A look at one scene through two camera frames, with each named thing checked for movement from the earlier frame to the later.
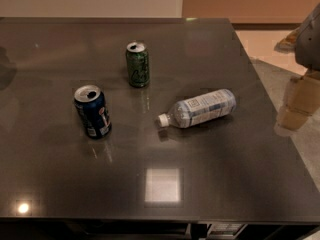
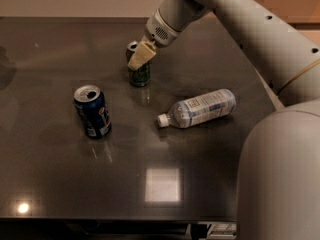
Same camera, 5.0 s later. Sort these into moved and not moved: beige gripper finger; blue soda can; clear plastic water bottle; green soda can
Moved: beige gripper finger
Not moved: blue soda can; green soda can; clear plastic water bottle
